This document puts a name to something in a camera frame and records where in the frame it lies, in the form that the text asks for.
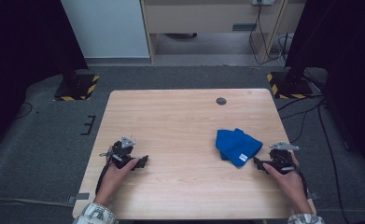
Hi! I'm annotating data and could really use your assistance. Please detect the person's left hand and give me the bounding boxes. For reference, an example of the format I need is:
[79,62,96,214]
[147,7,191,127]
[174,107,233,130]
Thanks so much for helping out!
[95,158,140,203]

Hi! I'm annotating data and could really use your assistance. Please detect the right hand-held gripper black cable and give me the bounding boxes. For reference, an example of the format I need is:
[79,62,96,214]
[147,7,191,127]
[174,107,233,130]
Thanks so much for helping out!
[295,168,309,198]

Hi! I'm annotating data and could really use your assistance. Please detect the thin black floor cable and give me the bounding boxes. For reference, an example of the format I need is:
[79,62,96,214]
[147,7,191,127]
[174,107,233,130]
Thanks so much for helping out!
[14,102,35,120]

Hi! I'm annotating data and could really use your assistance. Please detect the person's right hand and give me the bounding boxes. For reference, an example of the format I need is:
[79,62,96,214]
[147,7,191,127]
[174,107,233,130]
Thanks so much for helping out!
[262,151,309,203]

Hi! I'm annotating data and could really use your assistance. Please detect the dark curtain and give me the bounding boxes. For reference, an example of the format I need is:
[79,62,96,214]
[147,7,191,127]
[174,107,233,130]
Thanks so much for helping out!
[284,0,365,171]
[0,0,90,158]

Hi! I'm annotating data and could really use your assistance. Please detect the light wooden desk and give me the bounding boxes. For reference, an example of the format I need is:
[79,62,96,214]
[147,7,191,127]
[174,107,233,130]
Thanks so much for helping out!
[139,0,307,64]

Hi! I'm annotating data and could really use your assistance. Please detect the long black floor cable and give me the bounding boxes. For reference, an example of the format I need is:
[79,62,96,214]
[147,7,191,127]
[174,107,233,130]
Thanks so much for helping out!
[317,102,350,224]

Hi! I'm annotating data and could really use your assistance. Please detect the grey floor cable strip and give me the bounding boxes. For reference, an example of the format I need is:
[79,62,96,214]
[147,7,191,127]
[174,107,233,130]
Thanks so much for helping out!
[0,198,76,208]

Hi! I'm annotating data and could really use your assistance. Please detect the left hand-held gripper black cable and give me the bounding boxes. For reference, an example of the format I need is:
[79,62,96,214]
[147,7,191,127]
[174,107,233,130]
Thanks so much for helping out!
[94,161,113,196]

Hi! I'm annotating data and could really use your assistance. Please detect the blue cloth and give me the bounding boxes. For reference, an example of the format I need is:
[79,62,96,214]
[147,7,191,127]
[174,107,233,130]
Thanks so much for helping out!
[215,127,264,168]

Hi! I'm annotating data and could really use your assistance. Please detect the black yellow striped stand base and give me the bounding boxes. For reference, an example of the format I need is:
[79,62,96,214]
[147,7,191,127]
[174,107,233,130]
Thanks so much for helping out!
[53,74,100,102]
[266,71,315,100]

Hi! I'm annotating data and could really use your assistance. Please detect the hand-held gripper black cable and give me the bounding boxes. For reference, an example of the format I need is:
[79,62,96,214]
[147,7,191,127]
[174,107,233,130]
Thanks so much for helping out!
[295,168,309,198]
[94,161,113,196]

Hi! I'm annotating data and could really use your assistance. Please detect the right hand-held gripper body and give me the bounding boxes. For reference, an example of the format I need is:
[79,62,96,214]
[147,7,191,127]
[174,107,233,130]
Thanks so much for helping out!
[265,142,300,175]

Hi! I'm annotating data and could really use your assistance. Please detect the white panel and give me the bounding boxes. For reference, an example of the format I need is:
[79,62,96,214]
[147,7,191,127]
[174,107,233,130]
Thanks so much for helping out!
[61,0,150,59]

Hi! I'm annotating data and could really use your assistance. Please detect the black hanging cables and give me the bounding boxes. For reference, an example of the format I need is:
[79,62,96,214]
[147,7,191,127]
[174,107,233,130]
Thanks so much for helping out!
[248,0,291,67]

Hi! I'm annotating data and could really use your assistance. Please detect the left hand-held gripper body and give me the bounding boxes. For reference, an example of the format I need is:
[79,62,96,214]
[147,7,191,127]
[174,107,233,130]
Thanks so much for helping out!
[99,135,141,171]

